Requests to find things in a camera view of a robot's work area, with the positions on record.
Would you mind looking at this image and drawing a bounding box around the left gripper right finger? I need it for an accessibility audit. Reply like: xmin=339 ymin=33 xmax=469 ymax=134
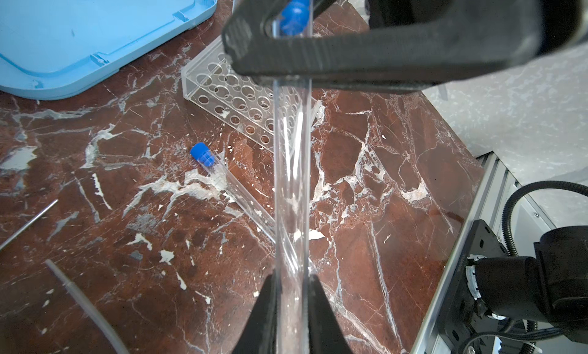
xmin=308 ymin=274 xmax=352 ymax=354

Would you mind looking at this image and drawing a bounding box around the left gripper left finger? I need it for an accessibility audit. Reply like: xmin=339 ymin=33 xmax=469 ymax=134
xmin=232 ymin=274 xmax=278 ymax=354

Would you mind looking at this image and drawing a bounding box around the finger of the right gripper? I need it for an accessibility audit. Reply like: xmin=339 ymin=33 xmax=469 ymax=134
xmin=221 ymin=0 xmax=587 ymax=93

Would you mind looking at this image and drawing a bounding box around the blue-capped test tube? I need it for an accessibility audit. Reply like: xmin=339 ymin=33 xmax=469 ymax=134
xmin=190 ymin=143 xmax=277 ymax=243
xmin=272 ymin=0 xmax=315 ymax=354

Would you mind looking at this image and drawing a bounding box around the clear test tube rack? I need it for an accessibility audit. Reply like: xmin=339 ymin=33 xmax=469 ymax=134
xmin=181 ymin=34 xmax=322 ymax=153

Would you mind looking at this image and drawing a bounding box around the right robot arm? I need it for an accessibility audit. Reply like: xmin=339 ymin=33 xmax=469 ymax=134
xmin=221 ymin=0 xmax=587 ymax=343

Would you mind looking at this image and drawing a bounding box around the clear plastic pipette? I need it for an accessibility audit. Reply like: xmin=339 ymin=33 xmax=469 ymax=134
xmin=44 ymin=259 xmax=130 ymax=354

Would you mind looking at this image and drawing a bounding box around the metal stirring rod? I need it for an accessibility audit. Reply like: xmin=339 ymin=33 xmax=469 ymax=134
xmin=0 ymin=199 xmax=58 ymax=251

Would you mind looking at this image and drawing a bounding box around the blue plastic lid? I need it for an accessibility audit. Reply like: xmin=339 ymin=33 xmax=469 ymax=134
xmin=1 ymin=0 xmax=217 ymax=101

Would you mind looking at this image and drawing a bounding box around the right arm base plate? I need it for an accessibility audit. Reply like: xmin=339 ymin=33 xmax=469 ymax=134
xmin=437 ymin=220 xmax=508 ymax=353

